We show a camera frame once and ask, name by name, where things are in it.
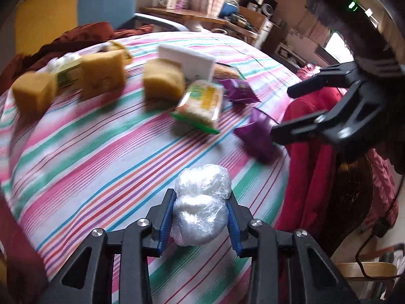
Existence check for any orange snack packet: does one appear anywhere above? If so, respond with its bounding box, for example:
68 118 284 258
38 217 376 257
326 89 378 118
214 65 240 80

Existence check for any black cable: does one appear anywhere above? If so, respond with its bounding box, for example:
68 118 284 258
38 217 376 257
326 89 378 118
355 196 403 281

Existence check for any yellow plush toy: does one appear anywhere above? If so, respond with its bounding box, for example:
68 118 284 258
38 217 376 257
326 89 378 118
102 41 134 66

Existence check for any white foam block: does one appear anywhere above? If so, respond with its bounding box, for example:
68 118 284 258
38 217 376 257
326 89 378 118
157 43 216 80

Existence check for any blue container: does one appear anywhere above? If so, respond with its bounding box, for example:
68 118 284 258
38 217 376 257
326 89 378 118
218 1 240 20

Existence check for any yellow sponge block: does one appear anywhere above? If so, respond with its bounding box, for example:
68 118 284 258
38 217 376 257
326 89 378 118
78 50 128 101
142 58 186 102
11 71 59 115

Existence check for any purple snack packet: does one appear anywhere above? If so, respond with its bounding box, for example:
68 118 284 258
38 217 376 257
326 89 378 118
218 78 260 104
234 109 283 164

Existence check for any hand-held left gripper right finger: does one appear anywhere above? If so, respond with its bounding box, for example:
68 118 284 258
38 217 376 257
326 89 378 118
225 193 359 304

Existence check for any green tea box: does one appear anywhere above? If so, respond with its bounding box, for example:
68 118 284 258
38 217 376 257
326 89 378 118
51 61 83 88

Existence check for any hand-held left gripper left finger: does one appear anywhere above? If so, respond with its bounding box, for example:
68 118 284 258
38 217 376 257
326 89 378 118
41 188 176 304

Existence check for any red jacket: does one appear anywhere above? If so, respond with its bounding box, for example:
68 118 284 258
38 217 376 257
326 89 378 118
278 65 400 245

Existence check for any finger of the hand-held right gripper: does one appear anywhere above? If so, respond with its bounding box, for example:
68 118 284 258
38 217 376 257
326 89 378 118
287 61 363 99
270 81 388 162

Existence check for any green yellow snack packet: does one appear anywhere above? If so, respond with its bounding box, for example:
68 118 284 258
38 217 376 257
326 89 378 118
170 80 226 134

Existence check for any dark red blanket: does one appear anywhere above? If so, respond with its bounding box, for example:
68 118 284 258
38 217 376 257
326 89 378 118
0 22 159 93

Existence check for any wooden chair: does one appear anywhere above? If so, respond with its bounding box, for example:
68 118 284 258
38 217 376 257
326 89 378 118
329 154 400 281

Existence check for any cardboard box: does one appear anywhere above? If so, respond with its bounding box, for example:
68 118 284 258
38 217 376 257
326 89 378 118
239 6 276 49

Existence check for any wooden desk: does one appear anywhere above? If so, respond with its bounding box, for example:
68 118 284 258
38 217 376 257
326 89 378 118
138 6 258 43

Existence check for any grey yellow blue sofa chair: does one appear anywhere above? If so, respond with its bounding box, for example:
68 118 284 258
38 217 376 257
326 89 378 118
14 0 190 55

